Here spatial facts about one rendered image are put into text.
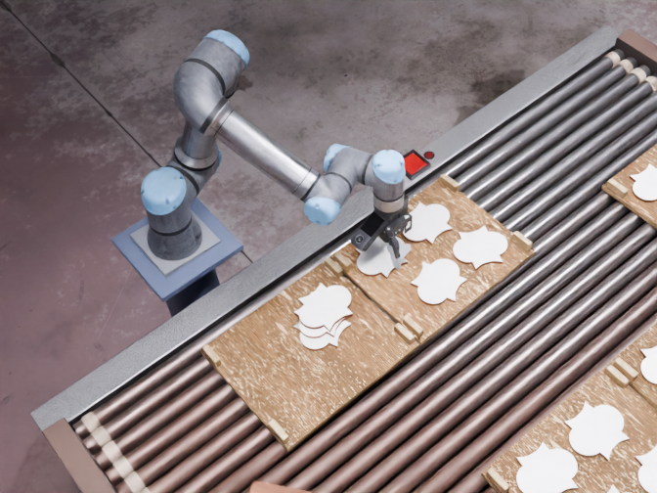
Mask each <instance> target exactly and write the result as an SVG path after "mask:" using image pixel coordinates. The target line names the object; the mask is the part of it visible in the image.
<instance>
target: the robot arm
mask: <svg viewBox="0 0 657 493"><path fill-rule="evenodd" d="M248 63H249V53H248V51H247V49H246V47H245V46H244V45H243V43H242V42H241V41H240V40H239V39H238V38H237V37H236V36H235V35H233V34H232V33H230V32H227V31H224V30H213V31H211V32H210V33H208V34H207V36H204V37H203V39H202V41H201V42H200V43H199V44H198V46H197V47H196V48H195V49H194V51H193V52H192V53H191V55H190V56H189V57H188V58H187V59H186V60H185V61H184V62H183V63H182V64H181V65H180V66H179V67H178V69H177V70H176V72H175V74H174V78H173V84H172V90H173V95H174V99H175V102H176V104H177V106H178V108H179V110H180V112H181V113H182V115H183V116H184V118H185V119H186V124H185V128H184V133H183V135H182V136H181V137H179V138H178V140H177V141H176V143H175V146H174V151H173V156H172V158H171V159H170V161H168V162H167V164H166V165H165V166H164V167H161V168H159V169H158V170H153V171H152V172H151V173H149V174H148V175H147V176H146V178H145V179H144V181H143V183H142V187H141V193H142V202H143V205H144V207H145V210H146V213H147V216H148V220H149V223H150V227H149V231H148V244H149V248H150V250H151V252H152V253H153V254H154V255H155V256H156V257H158V258H160V259H163V260H168V261H176V260H182V259H185V258H187V257H189V256H191V255H192V254H194V253H195V252H196V251H197V250H198V249H199V247H200V245H201V243H202V231H201V228H200V226H199V224H198V223H197V221H196V220H195V219H194V217H193V216H192V213H191V208H190V206H191V204H192V202H193V201H194V200H195V198H196V197H197V195H198V194H199V193H200V191H201V190H202V189H203V187H204V186H205V185H206V183H207V182H208V180H209V179H210V178H211V176H212V175H214V174H215V172H216V171H217V170H218V167H219V165H220V163H221V159H222V156H221V152H220V150H218V148H219V147H218V146H217V144H216V143H215V141H216V139H218V140H219V141H220V142H222V143H223V144H224V145H226V146H227V147H229V148H230V149H231V150H233V151H234V152H235V153H237V154H238V155H239V156H241V157H243V158H244V159H245V160H247V161H248V162H249V163H251V164H252V165H253V166H255V167H256V168H258V169H259V170H260V171H262V172H263V173H264V174H266V175H267V176H269V177H270V178H271V179H273V180H274V181H275V182H277V183H278V184H279V185H281V186H282V187H284V188H285V189H286V190H288V191H289V192H290V193H292V194H293V195H294V196H296V197H297V198H299V199H300V200H302V201H303V202H305V206H304V213H305V215H306V216H308V219H309V220H310V221H312V222H313V223H315V224H318V225H323V226H324V225H328V224H330V223H332V221H333V220H334V218H335V217H336V215H337V214H338V213H339V212H340V210H341V208H342V207H343V205H344V203H345V202H346V200H347V199H348V197H349V195H350V194H351V192H352V190H353V189H354V187H355V186H356V184H357V183H360V184H363V185H366V186H370V187H372V191H373V207H374V211H373V212H372V213H371V215H370V216H369V217H368V218H367V219H366V221H365V222H364V223H363V224H362V225H361V227H360V228H359V229H358V230H357V231H356V233H355V234H354V235H353V236H352V238H351V239H350V242H351V244H352V245H353V246H355V247H356V248H357V249H359V250H360V251H362V252H365V251H367V249H368V248H369V247H370V246H371V245H372V243H373V242H374V241H375V240H376V238H377V237H379V238H381V239H382V240H383V241H384V242H385V243H389V246H387V250H388V252H389V253H390V256H391V260H392V263H393V266H394V267H395V268H396V269H398V270H399V269H400V268H401V262H402V259H403V258H404V257H405V256H406V255H407V253H408V252H409V251H410V250H411V246H410V244H404V245H403V244H402V242H401V240H400V239H396V238H395V237H396V236H397V235H399V234H401V233H402V232H404V230H405V234H406V233H407V232H409V231H410V230H411V229H412V223H413V217H412V216H411V215H410V214H409V213H408V203H409V197H408V196H407V195H405V194H404V187H405V176H406V169H405V162H404V159H403V157H402V156H401V155H400V154H399V153H398V152H396V151H393V150H389V151H385V150H383V151H380V152H378V153H377V154H376V155H372V154H369V153H366V152H363V151H359V150H356V149H353V148H352V147H349V146H343V145H338V144H334V145H332V146H330V147H329V149H328V151H327V154H326V156H325V159H324V171H325V172H326V174H325V175H324V176H322V175H321V174H320V173H319V172H317V171H316V170H315V169H313V168H312V167H310V166H309V165H308V164H306V163H305V162H304V161H302V160H301V159H300V158H298V157H297V156H295V155H294V154H293V153H291V152H290V151H289V150H287V149H286V148H284V147H283V146H282V145H280V144H279V143H278V142H276V141H275V140H274V139H272V138H271V137H270V136H268V135H267V134H266V133H264V132H263V131H261V130H260V129H259V128H257V127H256V126H255V125H253V124H252V123H251V122H249V121H248V120H247V119H245V118H244V117H243V116H241V115H240V114H238V113H237V112H235V111H234V110H233V109H231V106H230V101H228V100H229V99H230V98H231V97H233V95H234V94H235V91H236V88H237V84H238V81H239V77H240V75H241V73H242V71H243V70H244V69H246V68H247V65H248ZM405 215H406V216H407V215H409V217H408V218H407V219H406V217H405ZM410 221H411V225H410V227H409V228H407V226H408V222H410Z"/></svg>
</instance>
